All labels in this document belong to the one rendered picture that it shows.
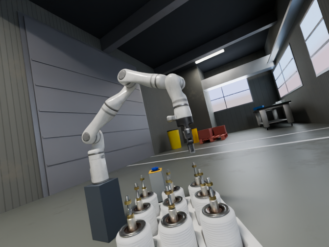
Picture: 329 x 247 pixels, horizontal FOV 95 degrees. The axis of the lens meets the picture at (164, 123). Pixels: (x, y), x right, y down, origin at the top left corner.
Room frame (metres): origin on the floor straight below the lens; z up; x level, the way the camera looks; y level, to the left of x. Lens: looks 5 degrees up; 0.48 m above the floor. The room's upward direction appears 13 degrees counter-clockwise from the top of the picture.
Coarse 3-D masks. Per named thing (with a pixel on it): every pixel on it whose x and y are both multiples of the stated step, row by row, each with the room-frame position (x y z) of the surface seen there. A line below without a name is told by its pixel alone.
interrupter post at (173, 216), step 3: (174, 207) 0.44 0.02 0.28; (168, 210) 0.44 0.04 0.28; (171, 210) 0.43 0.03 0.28; (174, 210) 0.43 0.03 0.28; (171, 213) 0.43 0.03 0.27; (174, 213) 0.43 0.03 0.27; (171, 216) 0.43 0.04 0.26; (174, 216) 0.43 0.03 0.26; (177, 216) 0.44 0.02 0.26; (171, 219) 0.43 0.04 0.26; (174, 219) 0.43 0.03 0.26; (177, 219) 0.44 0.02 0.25
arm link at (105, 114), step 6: (102, 108) 0.85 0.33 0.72; (108, 108) 0.84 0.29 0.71; (102, 114) 0.85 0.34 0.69; (108, 114) 0.85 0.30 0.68; (114, 114) 0.88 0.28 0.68; (96, 120) 0.86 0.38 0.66; (102, 120) 0.86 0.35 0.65; (108, 120) 0.88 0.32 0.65; (90, 126) 0.88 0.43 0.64; (96, 126) 0.87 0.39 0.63; (102, 126) 0.88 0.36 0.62; (84, 132) 0.89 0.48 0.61; (90, 132) 0.88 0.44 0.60; (96, 132) 0.88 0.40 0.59; (84, 138) 0.89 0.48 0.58; (90, 138) 0.88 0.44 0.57; (96, 138) 0.91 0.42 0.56
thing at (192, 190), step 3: (189, 186) 0.67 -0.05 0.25; (207, 186) 0.64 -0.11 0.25; (189, 189) 0.66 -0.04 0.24; (192, 189) 0.65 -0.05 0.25; (195, 189) 0.64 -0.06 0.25; (198, 189) 0.63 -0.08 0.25; (189, 192) 0.67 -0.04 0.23; (192, 192) 0.65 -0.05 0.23; (195, 192) 0.64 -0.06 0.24; (192, 195) 0.65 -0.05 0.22; (192, 201) 0.66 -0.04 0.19; (192, 204) 0.67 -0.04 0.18; (192, 207) 0.68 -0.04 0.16
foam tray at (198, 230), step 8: (160, 208) 0.73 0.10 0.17; (192, 208) 0.63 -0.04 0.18; (160, 216) 0.63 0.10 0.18; (192, 216) 0.57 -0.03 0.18; (240, 224) 0.47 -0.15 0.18; (200, 232) 0.48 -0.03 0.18; (240, 232) 0.44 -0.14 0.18; (248, 232) 0.44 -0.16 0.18; (160, 240) 0.48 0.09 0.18; (200, 240) 0.45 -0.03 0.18; (248, 240) 0.41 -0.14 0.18; (256, 240) 0.40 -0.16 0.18
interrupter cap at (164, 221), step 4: (180, 212) 0.47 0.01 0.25; (184, 212) 0.46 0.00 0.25; (164, 216) 0.46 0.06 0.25; (168, 216) 0.46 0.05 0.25; (180, 216) 0.45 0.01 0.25; (184, 216) 0.44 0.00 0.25; (164, 220) 0.44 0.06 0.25; (168, 220) 0.44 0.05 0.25; (180, 220) 0.43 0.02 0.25; (184, 220) 0.42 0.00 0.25; (164, 224) 0.42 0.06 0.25; (168, 224) 0.42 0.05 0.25; (172, 224) 0.42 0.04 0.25; (176, 224) 0.41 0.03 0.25; (180, 224) 0.41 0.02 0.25
